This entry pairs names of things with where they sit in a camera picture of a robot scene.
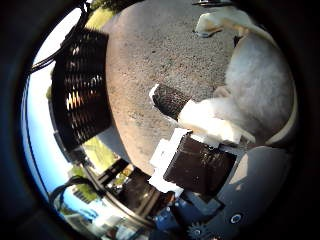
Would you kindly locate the white tan plush animal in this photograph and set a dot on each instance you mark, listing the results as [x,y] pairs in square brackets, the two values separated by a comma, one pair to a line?
[260,80]

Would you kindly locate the black wicker basket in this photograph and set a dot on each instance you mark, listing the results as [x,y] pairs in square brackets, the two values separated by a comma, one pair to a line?
[80,90]

